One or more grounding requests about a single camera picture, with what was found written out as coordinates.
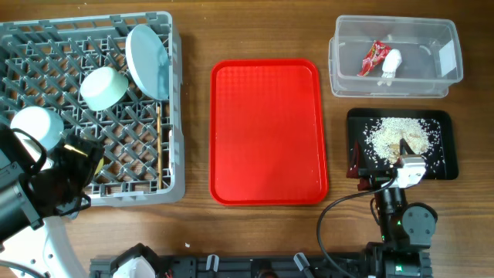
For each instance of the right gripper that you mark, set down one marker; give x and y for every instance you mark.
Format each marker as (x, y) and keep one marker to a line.
(360, 170)

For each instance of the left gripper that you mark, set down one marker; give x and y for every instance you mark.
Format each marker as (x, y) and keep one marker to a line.
(86, 166)

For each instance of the pile of rice waste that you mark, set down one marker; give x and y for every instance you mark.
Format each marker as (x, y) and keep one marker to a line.
(385, 139)

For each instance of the yellow plastic cup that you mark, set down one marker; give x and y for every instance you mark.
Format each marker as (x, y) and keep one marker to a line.
(99, 166)

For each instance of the small light green saucer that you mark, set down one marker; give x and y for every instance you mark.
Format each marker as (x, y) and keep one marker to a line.
(46, 126)

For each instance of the white napkin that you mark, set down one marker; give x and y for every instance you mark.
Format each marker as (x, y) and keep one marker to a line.
(391, 63)

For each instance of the light green bowl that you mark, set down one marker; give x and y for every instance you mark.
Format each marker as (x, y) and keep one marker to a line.
(103, 88)

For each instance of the red sauce packet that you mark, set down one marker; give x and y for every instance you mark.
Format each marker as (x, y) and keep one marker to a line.
(377, 54)

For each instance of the white plastic fork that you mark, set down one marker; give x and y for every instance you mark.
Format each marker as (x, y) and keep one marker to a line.
(170, 154)

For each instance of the wooden chopstick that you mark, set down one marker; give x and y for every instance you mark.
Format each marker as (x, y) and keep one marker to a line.
(159, 150)

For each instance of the large light blue plate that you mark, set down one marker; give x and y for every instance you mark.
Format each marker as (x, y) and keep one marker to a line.
(148, 62)

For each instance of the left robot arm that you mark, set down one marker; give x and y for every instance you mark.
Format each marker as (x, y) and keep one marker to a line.
(38, 246)

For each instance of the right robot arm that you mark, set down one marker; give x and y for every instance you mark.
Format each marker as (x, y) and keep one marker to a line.
(406, 228)

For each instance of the grey dishwasher rack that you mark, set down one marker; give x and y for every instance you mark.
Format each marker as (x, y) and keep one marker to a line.
(43, 64)

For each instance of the black plastic tray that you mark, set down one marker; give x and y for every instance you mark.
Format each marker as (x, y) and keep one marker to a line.
(441, 159)

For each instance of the red plastic tray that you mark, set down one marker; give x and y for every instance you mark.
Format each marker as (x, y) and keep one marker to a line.
(267, 144)

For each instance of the clear plastic bin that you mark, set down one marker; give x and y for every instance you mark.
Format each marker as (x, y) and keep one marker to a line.
(431, 57)

